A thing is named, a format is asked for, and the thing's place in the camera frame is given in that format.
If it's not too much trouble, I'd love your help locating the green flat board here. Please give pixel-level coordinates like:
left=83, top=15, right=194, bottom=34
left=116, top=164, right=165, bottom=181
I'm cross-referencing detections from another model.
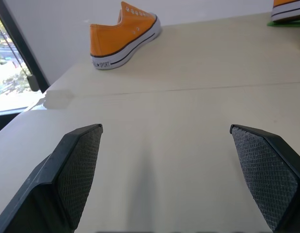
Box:
left=267, top=19, right=300, bottom=27

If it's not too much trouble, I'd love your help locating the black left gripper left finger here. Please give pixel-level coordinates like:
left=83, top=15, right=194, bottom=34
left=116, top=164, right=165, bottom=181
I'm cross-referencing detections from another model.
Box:
left=0, top=123, right=104, bottom=233

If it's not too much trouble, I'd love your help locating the black window frame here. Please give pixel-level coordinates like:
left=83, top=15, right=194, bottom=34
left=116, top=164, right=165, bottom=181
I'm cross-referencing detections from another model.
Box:
left=0, top=0, right=50, bottom=93

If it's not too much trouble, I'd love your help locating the blind pull cord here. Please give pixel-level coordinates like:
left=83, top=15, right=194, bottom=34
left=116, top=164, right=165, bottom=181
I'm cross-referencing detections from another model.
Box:
left=0, top=20, right=39, bottom=92

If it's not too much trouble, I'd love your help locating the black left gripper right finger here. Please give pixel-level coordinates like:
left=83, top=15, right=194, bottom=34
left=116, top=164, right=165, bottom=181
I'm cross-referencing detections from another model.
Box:
left=229, top=124, right=300, bottom=233

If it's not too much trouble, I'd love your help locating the orange canvas sneaker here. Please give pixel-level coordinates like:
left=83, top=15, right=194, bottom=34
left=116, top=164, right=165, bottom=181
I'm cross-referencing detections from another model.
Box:
left=271, top=0, right=300, bottom=22
left=89, top=1, right=162, bottom=70

